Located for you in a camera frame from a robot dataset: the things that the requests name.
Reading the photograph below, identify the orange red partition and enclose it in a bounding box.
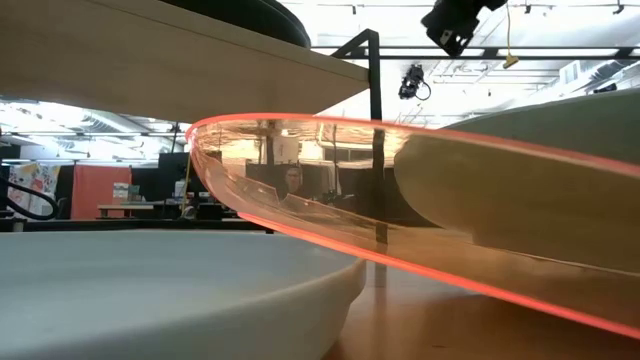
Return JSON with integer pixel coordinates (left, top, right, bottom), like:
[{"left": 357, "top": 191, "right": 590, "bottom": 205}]
[{"left": 71, "top": 164, "right": 134, "bottom": 220}]

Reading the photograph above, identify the black partition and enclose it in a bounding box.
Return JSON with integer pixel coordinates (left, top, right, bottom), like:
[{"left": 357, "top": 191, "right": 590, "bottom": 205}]
[{"left": 132, "top": 152, "right": 177, "bottom": 202}]

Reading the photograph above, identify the black looped cable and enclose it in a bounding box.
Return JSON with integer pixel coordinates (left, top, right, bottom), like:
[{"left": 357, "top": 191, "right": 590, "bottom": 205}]
[{"left": 0, "top": 175, "right": 60, "bottom": 222}]

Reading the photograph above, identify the colourful patterned poster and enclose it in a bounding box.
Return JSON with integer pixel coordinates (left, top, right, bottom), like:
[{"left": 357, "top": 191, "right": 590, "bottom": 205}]
[{"left": 7, "top": 162, "right": 62, "bottom": 216}]

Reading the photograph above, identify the orange transparent plate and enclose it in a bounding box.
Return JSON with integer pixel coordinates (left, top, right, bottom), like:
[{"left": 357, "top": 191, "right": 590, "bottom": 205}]
[{"left": 185, "top": 112, "right": 640, "bottom": 341}]

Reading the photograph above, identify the black overhead beam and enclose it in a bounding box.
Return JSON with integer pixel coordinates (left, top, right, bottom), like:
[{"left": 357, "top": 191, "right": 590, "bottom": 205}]
[{"left": 305, "top": 45, "right": 640, "bottom": 62}]

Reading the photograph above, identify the black hanging camera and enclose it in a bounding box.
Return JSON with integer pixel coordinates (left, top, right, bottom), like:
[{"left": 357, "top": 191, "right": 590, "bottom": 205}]
[{"left": 398, "top": 63, "right": 433, "bottom": 102}]

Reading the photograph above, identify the wooden shelf with black legs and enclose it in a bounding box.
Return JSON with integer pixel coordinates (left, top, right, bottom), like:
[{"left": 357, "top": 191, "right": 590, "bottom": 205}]
[{"left": 0, "top": 0, "right": 389, "bottom": 261}]

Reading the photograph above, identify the black aluminium table frame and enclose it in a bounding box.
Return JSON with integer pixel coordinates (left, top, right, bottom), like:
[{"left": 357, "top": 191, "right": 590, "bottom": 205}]
[{"left": 0, "top": 218, "right": 276, "bottom": 235}]

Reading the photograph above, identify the sage green plate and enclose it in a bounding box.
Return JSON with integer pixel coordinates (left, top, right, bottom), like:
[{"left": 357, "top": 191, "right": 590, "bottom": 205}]
[{"left": 393, "top": 88, "right": 640, "bottom": 275}]

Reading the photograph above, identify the background wooden table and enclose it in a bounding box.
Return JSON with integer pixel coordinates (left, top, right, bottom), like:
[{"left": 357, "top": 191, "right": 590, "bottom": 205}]
[{"left": 97, "top": 202, "right": 157, "bottom": 220}]

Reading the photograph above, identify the black plate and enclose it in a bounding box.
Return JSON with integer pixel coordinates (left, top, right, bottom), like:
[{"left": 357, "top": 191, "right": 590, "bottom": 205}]
[
  {"left": 159, "top": 0, "right": 313, "bottom": 50},
  {"left": 169, "top": 0, "right": 302, "bottom": 32}
]

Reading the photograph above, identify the person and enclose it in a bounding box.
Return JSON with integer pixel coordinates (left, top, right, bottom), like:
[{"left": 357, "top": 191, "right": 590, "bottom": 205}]
[{"left": 283, "top": 165, "right": 308, "bottom": 199}]

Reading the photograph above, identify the light blue plate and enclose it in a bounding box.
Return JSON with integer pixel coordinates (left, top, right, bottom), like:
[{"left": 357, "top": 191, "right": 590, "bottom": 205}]
[{"left": 0, "top": 229, "right": 368, "bottom": 360}]

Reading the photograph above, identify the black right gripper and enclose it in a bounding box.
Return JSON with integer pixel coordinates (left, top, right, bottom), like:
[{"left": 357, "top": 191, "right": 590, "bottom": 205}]
[{"left": 421, "top": 0, "right": 509, "bottom": 58}]

